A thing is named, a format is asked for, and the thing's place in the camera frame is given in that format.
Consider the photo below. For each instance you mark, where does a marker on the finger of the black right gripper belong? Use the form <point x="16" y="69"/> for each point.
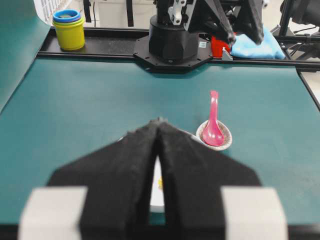
<point x="215" y="22"/>
<point x="252" y="23"/>

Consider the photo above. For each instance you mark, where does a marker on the stacked coloured plastic cups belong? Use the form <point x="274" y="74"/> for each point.
<point x="69" y="28"/>

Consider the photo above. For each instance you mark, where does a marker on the blue folded cloth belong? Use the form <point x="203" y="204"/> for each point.
<point x="269" y="48"/>

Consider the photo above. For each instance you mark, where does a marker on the speckled ceramic spoon rest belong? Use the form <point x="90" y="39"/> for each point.
<point x="228" y="139"/>

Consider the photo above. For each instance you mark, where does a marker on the yellow hexagonal prism block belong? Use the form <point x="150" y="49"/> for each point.
<point x="160" y="183"/>

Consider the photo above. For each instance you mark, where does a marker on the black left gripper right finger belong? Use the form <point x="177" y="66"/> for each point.
<point x="192" y="177"/>

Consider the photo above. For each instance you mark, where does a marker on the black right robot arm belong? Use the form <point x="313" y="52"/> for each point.
<point x="187" y="13"/>

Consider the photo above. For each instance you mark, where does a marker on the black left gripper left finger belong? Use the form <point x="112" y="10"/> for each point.
<point x="119" y="180"/>

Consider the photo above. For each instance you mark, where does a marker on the pink plastic soup spoon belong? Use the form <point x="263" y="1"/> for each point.
<point x="212" y="135"/>

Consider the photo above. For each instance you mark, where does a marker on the red small box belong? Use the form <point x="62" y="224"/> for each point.
<point x="217" y="46"/>

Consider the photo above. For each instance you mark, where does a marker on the white round bowl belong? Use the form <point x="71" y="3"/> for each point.
<point x="157" y="202"/>

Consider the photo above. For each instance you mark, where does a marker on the green mat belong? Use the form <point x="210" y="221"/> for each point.
<point x="55" y="110"/>

